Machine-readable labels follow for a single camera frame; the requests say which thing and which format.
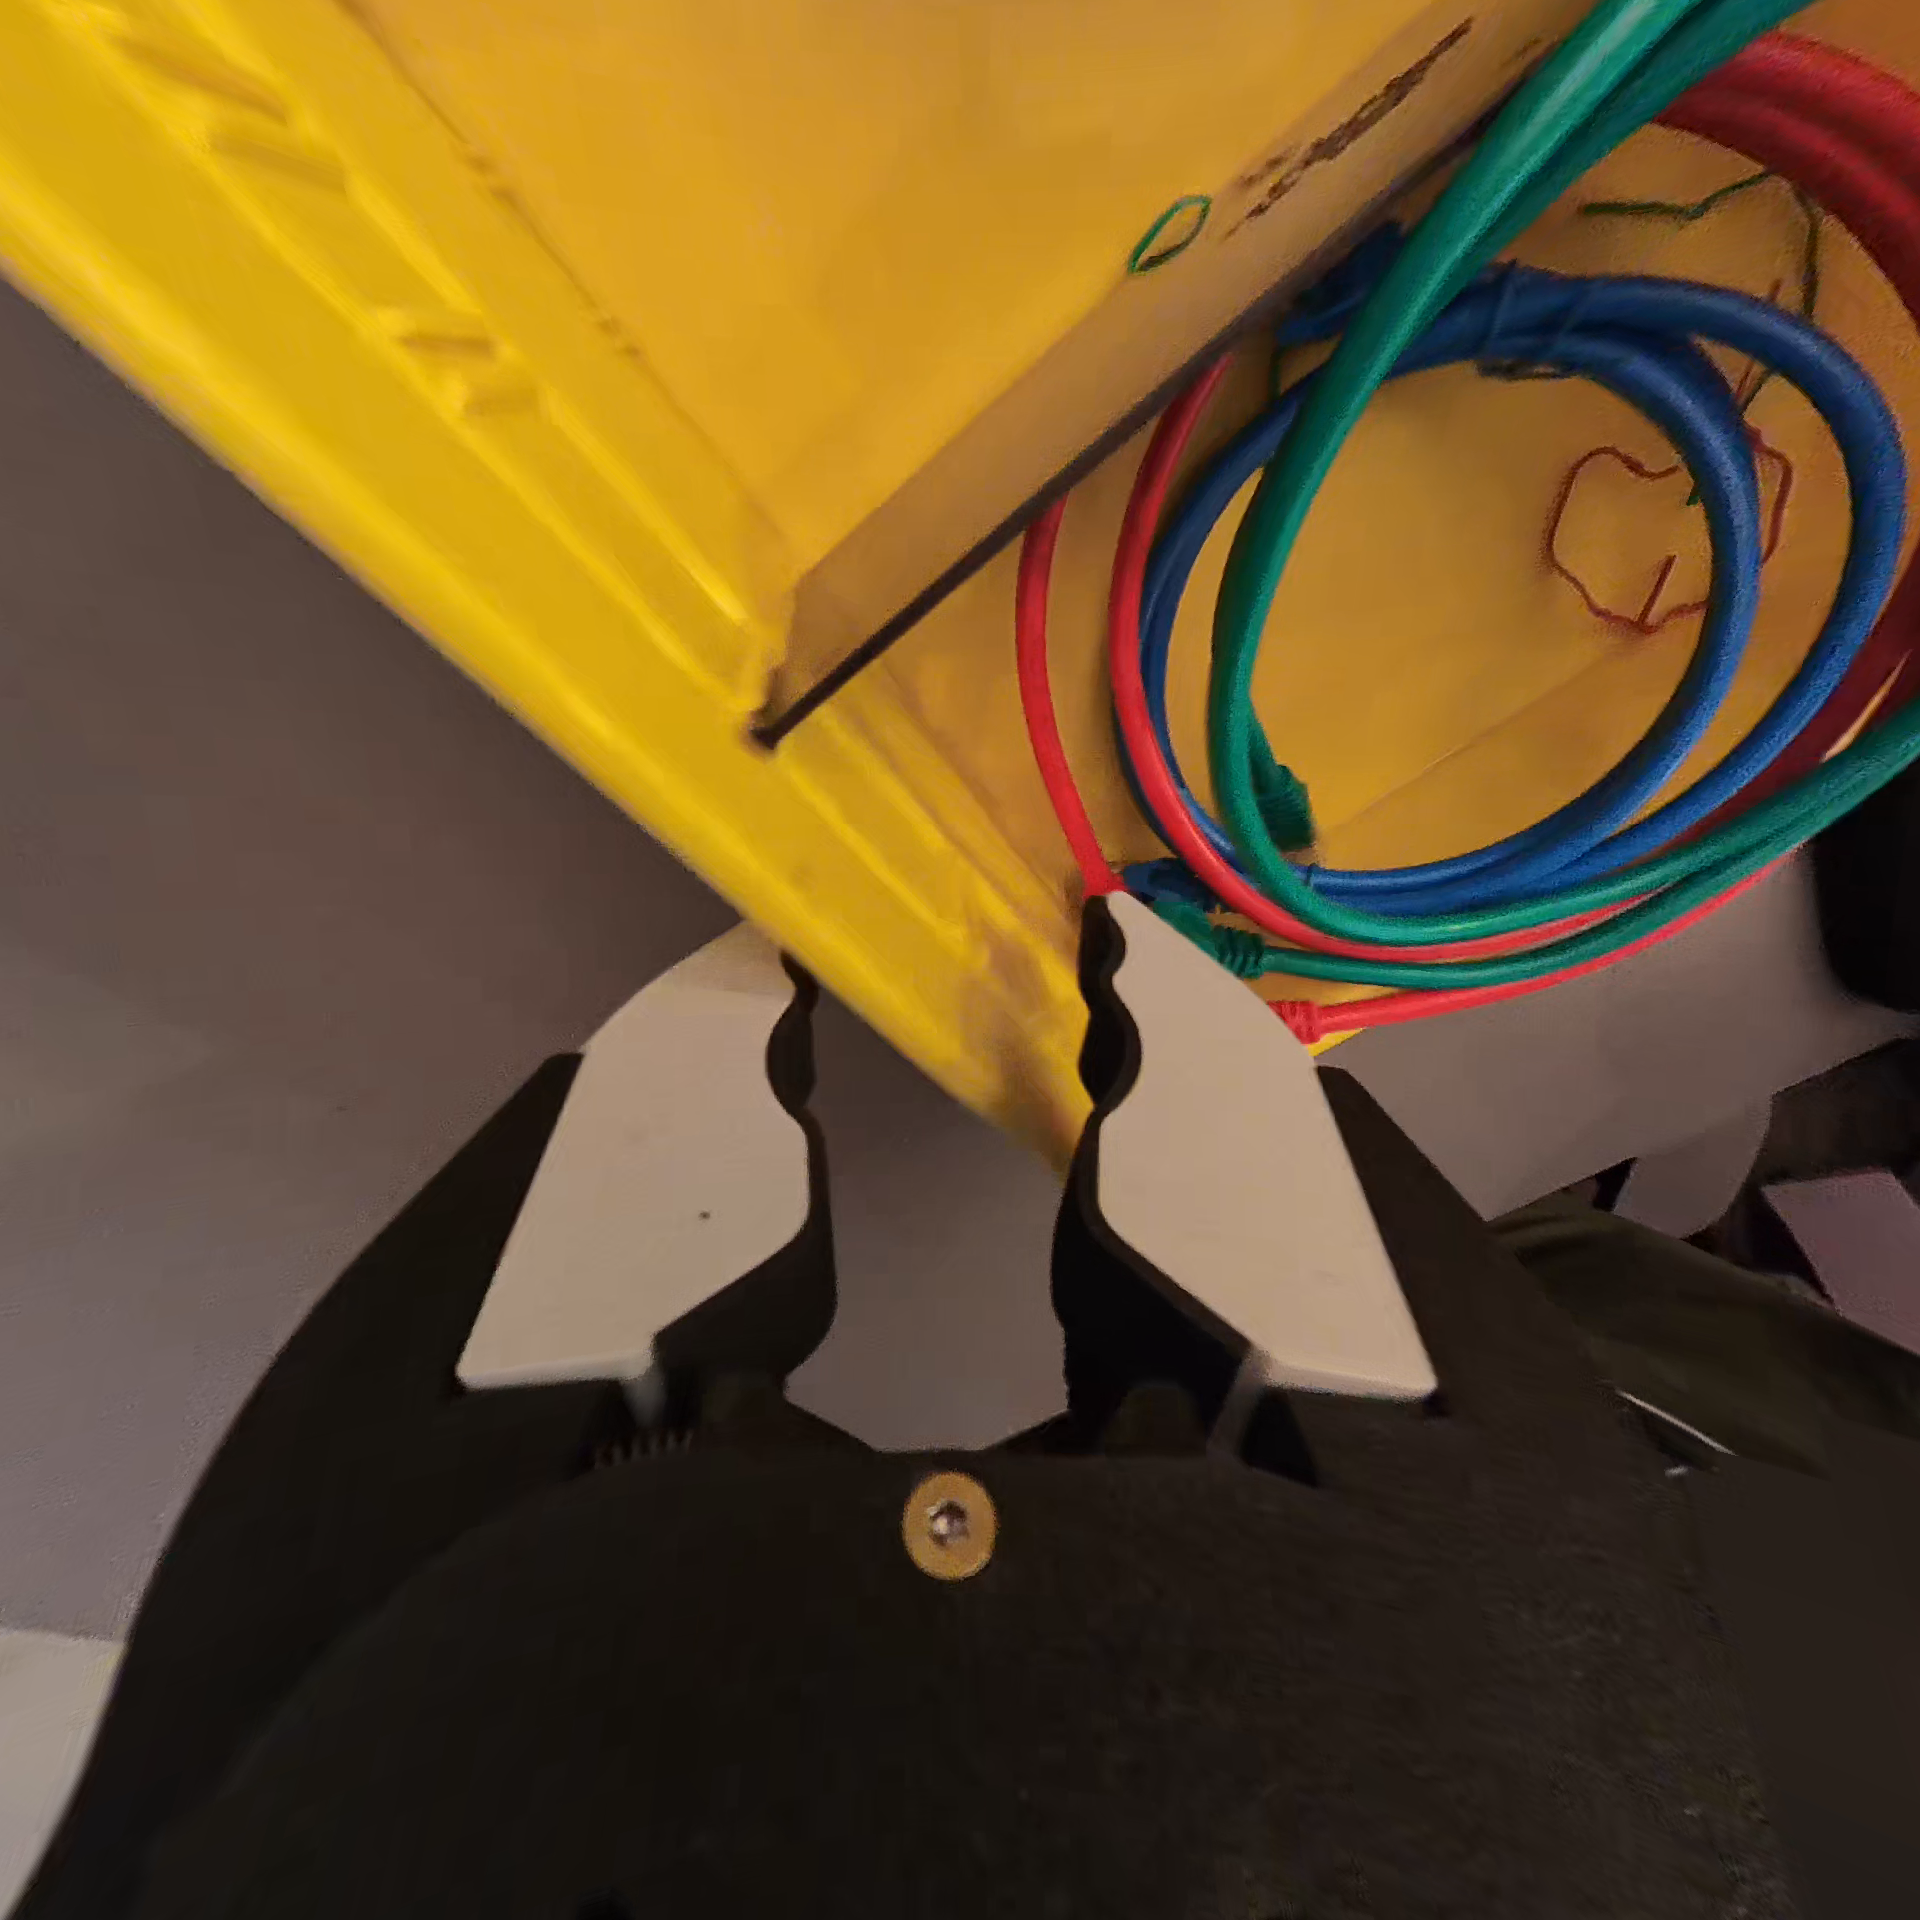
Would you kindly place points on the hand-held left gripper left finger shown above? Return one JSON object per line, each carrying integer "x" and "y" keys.
{"x": 661, "y": 1201}

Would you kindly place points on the person's olive shirt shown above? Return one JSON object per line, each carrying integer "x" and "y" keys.
{"x": 1724, "y": 1350}

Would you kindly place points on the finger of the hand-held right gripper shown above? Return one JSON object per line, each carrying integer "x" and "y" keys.
{"x": 1575, "y": 1079}

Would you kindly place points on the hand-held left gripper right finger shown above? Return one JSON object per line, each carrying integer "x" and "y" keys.
{"x": 1245, "y": 1185}

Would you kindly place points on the yellow plastic bin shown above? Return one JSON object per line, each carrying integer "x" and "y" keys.
{"x": 452, "y": 224}

